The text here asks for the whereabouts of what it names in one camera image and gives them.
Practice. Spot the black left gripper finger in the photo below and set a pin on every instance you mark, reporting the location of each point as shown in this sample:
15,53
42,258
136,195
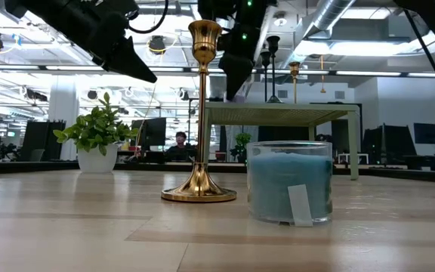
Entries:
127,60

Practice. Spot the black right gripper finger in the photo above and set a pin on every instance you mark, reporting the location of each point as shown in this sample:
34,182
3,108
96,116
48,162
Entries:
238,72

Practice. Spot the black candlestick holder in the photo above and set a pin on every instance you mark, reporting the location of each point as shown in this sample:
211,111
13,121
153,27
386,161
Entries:
266,56
273,43

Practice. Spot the gold candlestick holder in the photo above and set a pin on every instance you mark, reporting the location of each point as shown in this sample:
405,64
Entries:
199,185
294,68

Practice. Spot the blue candle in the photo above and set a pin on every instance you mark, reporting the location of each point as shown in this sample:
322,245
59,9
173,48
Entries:
278,181

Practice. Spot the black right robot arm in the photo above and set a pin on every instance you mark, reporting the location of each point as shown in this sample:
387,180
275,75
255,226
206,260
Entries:
257,15

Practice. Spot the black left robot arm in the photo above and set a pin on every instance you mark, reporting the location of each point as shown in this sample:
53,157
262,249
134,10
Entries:
21,7

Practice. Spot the mint green perforated shelf riser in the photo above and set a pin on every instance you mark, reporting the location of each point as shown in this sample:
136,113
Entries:
278,113

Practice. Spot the potted green plant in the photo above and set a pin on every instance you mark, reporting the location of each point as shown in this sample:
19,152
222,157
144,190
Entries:
242,145

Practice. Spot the black monitor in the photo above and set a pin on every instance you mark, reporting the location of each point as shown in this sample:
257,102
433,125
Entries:
391,143
151,132
427,133

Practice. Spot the white column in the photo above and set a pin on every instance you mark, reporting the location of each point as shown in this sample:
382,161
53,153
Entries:
63,113

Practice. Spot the person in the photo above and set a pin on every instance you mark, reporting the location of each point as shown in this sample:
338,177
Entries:
181,138

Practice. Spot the green plant in white pot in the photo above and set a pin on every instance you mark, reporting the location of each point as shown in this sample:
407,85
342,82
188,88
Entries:
96,160

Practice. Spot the black cabinet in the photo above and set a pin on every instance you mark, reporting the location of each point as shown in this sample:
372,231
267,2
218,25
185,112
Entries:
44,140

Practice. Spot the silver ventilation duct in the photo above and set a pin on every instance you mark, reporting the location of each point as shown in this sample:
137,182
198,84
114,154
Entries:
331,11

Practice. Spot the black aluminium table frame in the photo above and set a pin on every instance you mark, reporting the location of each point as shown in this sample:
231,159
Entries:
410,175

